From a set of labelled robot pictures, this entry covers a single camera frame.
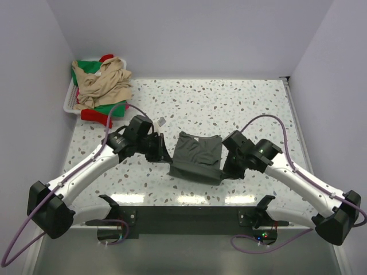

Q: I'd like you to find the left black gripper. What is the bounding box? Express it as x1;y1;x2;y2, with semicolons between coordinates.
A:
136;132;173;163

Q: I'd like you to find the dark grey t shirt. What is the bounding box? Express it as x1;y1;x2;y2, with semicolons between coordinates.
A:
169;131;222;186

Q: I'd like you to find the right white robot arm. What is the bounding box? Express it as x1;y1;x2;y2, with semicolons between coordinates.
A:
222;131;361;246

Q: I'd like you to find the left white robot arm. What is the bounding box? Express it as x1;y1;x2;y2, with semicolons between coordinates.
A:
27;115;172;239

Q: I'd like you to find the green t shirt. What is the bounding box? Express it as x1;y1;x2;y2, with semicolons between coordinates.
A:
71;59;130;118

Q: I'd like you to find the red t shirt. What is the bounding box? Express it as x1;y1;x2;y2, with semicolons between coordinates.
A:
80;53;131;129

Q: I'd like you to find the beige t shirt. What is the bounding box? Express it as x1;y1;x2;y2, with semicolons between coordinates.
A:
72;57;132;110

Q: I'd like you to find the white plastic basket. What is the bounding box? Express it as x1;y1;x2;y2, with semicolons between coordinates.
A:
63;58;128;116

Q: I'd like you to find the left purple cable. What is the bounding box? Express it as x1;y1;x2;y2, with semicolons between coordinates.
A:
0;103;153;266

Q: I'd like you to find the purple cable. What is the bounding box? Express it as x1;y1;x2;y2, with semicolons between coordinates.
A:
0;103;153;266
231;114;367;254

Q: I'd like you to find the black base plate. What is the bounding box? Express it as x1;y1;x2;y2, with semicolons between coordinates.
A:
85;205;290;246

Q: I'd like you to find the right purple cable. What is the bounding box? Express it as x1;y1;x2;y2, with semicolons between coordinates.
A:
231;114;367;254

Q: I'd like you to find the aluminium frame rail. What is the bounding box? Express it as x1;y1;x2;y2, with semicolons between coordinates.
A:
22;222;121;274

